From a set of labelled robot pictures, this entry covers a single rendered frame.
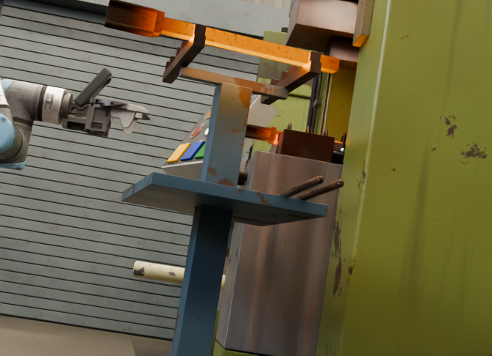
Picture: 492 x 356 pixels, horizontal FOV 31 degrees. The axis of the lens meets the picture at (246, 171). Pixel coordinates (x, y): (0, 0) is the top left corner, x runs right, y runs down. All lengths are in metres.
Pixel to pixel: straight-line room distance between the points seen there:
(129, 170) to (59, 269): 1.38
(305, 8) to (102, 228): 8.11
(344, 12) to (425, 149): 0.59
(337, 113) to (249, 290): 0.69
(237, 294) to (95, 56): 8.66
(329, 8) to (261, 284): 0.72
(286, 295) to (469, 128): 0.54
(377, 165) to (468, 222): 0.21
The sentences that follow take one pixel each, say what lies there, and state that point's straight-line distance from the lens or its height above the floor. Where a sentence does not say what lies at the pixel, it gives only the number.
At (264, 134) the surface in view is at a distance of 2.20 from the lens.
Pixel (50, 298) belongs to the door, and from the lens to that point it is 10.19.
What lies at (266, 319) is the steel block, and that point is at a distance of 1.96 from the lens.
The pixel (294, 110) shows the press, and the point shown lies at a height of 2.18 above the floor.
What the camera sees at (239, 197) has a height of 0.74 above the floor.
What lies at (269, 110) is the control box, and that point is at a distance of 2.68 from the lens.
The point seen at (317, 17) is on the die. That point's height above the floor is 1.30.
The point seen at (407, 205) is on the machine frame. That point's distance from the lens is 1.75.
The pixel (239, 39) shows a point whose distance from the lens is 1.54.
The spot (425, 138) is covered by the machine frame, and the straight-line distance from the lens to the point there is 1.78.
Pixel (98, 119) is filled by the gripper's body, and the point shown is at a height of 0.96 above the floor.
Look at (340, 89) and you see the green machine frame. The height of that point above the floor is 1.19.
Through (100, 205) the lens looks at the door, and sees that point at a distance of 10.20.
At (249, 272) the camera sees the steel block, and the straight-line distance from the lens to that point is 1.95.
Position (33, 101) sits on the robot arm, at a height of 0.97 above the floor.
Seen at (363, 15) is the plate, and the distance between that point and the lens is 1.97.
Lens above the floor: 0.58
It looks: 8 degrees up
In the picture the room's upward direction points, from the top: 9 degrees clockwise
